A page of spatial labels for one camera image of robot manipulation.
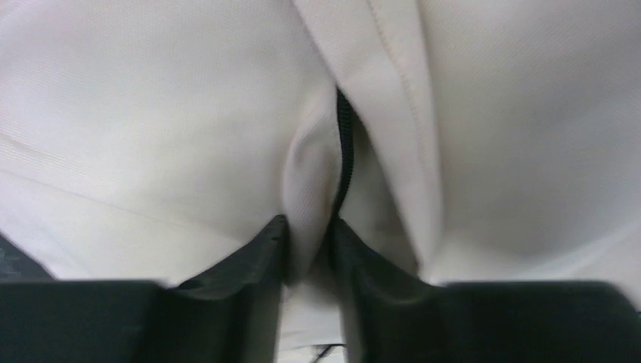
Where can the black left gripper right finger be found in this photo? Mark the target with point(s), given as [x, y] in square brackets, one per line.
[389, 315]

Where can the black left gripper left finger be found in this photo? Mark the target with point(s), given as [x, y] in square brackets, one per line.
[228, 313]

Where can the beige canvas backpack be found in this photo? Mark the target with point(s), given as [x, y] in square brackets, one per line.
[463, 141]

